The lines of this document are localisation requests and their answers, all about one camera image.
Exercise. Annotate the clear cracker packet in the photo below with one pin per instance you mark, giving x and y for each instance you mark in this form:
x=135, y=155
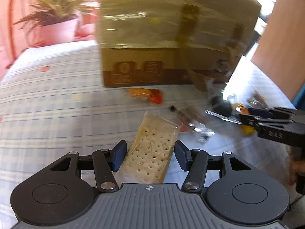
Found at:
x=150, y=152

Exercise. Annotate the brown wooden panel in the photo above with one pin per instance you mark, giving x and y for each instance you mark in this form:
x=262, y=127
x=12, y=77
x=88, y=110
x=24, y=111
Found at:
x=281, y=52

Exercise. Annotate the checked tablecloth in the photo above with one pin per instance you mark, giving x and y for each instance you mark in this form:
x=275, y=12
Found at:
x=59, y=88

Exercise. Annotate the orange red snack packet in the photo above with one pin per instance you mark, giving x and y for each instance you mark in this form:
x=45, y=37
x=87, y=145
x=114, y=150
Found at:
x=145, y=95

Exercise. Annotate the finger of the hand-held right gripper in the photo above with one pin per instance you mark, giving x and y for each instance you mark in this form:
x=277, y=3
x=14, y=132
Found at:
x=249, y=120
x=262, y=112

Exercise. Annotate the dark crumpled wrapper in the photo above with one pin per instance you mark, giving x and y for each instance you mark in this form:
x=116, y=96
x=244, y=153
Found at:
x=222, y=107

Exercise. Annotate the potted plant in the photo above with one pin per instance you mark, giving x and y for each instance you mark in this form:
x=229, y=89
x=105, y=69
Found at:
x=59, y=31

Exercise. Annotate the clear brown candy packets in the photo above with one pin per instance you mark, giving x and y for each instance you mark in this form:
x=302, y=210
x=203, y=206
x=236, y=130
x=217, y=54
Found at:
x=257, y=100

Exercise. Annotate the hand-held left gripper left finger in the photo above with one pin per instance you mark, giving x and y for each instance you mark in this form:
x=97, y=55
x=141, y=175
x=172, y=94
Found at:
x=118, y=156

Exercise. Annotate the person's right hand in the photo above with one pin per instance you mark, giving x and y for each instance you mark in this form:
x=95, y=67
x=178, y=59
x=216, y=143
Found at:
x=291, y=169

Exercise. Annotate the small yellow packet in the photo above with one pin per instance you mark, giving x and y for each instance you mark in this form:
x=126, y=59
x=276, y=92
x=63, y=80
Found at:
x=247, y=131

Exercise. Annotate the clear plastic wrapper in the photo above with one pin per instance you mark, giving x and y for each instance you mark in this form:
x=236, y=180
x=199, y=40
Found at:
x=190, y=119

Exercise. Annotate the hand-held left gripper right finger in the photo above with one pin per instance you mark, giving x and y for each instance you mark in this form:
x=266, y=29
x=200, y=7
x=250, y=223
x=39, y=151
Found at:
x=181, y=156

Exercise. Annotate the cardboard box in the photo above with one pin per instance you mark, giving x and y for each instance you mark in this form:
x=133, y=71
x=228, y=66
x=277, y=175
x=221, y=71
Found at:
x=154, y=23

